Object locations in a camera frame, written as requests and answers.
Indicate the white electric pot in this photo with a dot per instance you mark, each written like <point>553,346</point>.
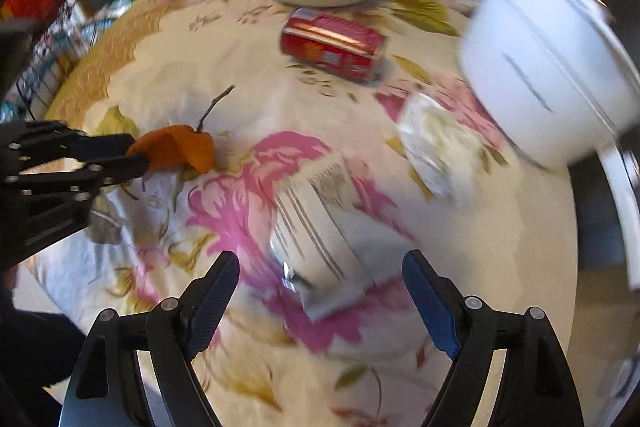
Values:
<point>530,72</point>

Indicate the white striped packet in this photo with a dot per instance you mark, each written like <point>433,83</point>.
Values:
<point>325,232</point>

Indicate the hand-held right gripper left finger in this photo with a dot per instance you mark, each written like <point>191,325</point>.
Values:
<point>212,302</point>

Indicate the orange peel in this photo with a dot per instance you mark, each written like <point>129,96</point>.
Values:
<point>185,147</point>

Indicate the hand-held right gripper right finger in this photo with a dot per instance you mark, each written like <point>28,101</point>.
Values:
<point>430,302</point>

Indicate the crumpled white tissue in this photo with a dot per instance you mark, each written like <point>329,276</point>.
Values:
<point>435,142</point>

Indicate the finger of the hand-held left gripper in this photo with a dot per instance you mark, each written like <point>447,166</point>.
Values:
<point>122,167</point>
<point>107,144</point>

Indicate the person's dark clothing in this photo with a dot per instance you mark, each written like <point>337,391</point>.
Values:
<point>30,347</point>

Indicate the thin brown twig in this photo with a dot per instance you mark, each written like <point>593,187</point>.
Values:
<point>212,107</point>

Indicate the floral tablecloth with gold border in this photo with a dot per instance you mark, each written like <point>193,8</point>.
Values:
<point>225,57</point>

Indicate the red drink can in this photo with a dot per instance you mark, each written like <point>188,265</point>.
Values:
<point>330,42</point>

